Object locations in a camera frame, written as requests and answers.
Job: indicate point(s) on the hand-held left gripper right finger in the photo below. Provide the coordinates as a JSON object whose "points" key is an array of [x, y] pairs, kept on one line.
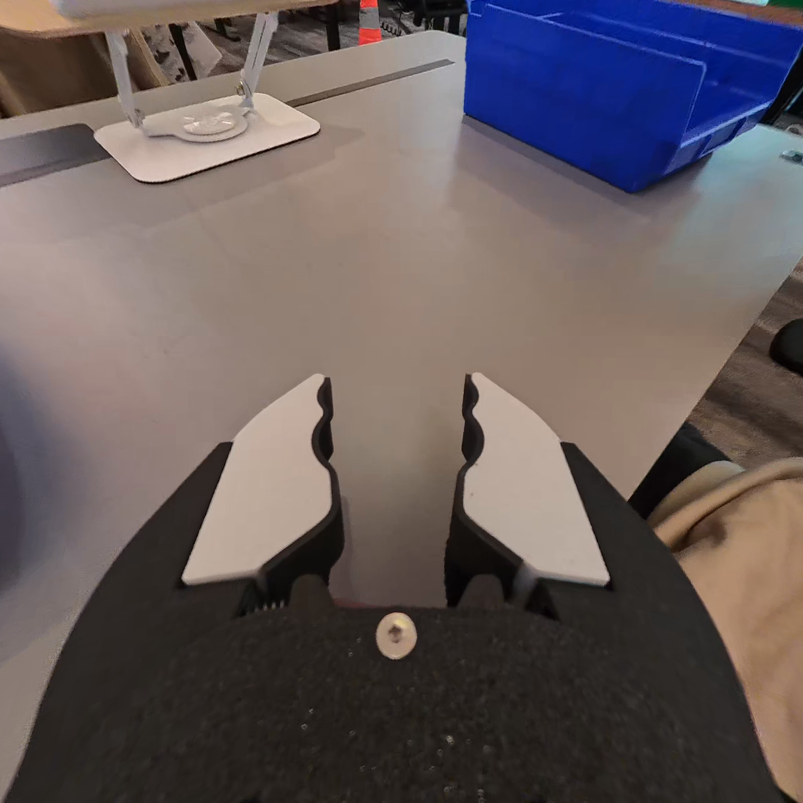
{"points": [[533, 502]]}

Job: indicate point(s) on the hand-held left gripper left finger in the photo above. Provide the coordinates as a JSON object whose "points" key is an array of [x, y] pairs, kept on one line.
{"points": [[263, 495]]}

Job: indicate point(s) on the blue plastic bin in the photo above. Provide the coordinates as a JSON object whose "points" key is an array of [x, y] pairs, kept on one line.
{"points": [[577, 94]]}

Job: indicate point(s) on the person's black pants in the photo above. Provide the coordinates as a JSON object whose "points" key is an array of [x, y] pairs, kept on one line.
{"points": [[677, 464]]}

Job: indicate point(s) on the black office chair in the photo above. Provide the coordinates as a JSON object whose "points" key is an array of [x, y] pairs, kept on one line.
{"points": [[789, 348]]}

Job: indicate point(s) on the instruction sheet on stand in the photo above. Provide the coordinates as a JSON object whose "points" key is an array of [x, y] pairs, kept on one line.
{"points": [[207, 150]]}

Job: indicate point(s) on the tan coat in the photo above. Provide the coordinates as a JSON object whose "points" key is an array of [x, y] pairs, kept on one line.
{"points": [[56, 75]]}

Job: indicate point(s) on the orange traffic cone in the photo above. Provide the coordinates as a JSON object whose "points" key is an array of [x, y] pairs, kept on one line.
{"points": [[370, 22]]}

